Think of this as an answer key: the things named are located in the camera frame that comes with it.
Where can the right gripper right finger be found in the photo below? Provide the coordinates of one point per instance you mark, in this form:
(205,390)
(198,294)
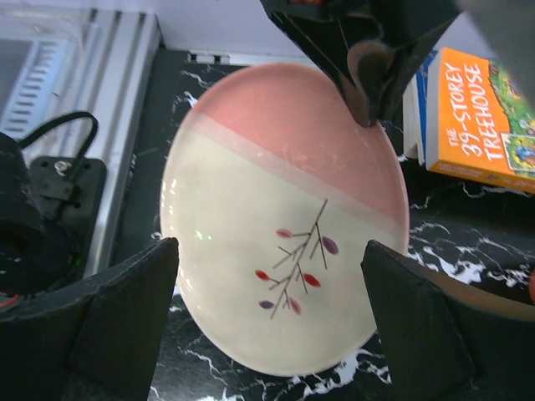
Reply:
(446,340)

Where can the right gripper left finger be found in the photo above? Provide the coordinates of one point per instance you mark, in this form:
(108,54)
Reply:
(105,329)

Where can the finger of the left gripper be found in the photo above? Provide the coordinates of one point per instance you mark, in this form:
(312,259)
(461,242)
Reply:
(311,27)
(409,30)

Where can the orange treehouse book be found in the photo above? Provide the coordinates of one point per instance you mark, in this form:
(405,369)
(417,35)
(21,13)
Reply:
(463,116)

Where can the pink cream branch plate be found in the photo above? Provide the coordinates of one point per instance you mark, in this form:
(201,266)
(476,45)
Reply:
(273,193)

